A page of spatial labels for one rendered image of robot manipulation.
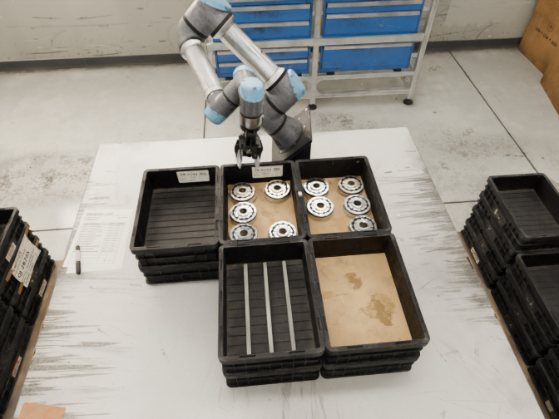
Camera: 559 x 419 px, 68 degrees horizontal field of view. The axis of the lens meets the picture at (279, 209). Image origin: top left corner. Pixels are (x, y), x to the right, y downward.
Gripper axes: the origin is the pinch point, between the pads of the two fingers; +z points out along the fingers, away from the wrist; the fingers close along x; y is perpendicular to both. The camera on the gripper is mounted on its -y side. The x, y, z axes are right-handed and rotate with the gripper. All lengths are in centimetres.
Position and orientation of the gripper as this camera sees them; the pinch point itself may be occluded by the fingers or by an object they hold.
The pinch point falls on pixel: (248, 164)
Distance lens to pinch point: 156.0
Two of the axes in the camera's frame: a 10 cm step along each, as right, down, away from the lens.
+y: 1.1, 7.4, -6.7
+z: -0.9, 6.8, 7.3
